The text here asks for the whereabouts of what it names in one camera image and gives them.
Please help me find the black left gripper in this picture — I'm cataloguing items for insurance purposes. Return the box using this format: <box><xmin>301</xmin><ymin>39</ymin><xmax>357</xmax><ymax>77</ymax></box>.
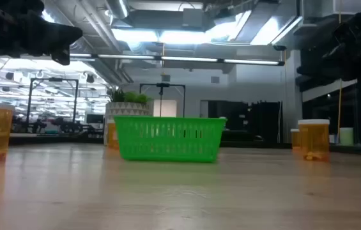
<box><xmin>0</xmin><ymin>0</ymin><xmax>84</xmax><ymax>68</ymax></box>

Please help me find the green plastic slotted basket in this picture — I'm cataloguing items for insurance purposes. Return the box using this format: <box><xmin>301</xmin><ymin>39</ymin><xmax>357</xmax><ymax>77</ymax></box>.
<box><xmin>113</xmin><ymin>115</ymin><xmax>228</xmax><ymax>164</ymax></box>

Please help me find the long ceiling light bar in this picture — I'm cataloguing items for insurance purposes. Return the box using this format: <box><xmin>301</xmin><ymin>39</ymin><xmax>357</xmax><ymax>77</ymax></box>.
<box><xmin>96</xmin><ymin>53</ymin><xmax>286</xmax><ymax>67</ymax></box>
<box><xmin>69</xmin><ymin>52</ymin><xmax>96</xmax><ymax>63</ymax></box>

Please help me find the dark green leafy plant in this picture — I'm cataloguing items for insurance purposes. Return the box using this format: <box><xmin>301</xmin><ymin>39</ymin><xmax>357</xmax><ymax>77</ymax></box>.
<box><xmin>106</xmin><ymin>86</ymin><xmax>126</xmax><ymax>104</ymax></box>

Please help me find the dark computer monitor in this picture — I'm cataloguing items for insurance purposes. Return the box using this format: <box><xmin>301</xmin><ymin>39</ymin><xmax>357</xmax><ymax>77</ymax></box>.
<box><xmin>86</xmin><ymin>114</ymin><xmax>105</xmax><ymax>125</ymax></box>

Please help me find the white triangle-patterned planter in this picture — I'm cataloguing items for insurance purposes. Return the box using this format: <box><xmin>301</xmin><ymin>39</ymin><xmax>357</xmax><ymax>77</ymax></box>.
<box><xmin>104</xmin><ymin>101</ymin><xmax>155</xmax><ymax>147</ymax></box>

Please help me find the light green bushy plant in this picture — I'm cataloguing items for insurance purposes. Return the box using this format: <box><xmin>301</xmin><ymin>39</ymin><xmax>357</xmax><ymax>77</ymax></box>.
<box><xmin>123</xmin><ymin>91</ymin><xmax>153</xmax><ymax>105</ymax></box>

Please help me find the pale green cup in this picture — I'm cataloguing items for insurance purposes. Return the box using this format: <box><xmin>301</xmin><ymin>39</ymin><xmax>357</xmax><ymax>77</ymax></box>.
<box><xmin>339</xmin><ymin>127</ymin><xmax>355</xmax><ymax>147</ymax></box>

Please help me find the black cabinet row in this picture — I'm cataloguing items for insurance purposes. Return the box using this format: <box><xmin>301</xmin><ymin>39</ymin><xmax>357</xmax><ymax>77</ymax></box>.
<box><xmin>208</xmin><ymin>100</ymin><xmax>284</xmax><ymax>144</ymax></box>

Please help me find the white board panel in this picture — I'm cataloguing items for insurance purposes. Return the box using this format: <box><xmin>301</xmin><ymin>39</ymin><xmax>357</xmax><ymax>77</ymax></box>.
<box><xmin>153</xmin><ymin>99</ymin><xmax>178</xmax><ymax>118</ymax></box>

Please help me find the wide black metal frame stand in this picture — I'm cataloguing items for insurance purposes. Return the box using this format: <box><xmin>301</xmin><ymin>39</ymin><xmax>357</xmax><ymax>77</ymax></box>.
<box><xmin>26</xmin><ymin>77</ymin><xmax>80</xmax><ymax>134</ymax></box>

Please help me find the hanging yellow cable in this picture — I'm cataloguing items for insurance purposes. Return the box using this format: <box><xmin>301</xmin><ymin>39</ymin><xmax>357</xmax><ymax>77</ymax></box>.
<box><xmin>337</xmin><ymin>9</ymin><xmax>343</xmax><ymax>144</ymax></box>

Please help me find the silver round air duct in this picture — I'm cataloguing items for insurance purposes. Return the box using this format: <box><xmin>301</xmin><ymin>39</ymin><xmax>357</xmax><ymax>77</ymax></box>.
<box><xmin>105</xmin><ymin>0</ymin><xmax>130</xmax><ymax>19</ymax></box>

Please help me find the narrow black metal frame stand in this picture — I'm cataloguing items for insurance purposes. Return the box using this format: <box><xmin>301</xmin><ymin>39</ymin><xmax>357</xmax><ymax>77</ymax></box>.
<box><xmin>139</xmin><ymin>82</ymin><xmax>187</xmax><ymax>118</ymax></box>

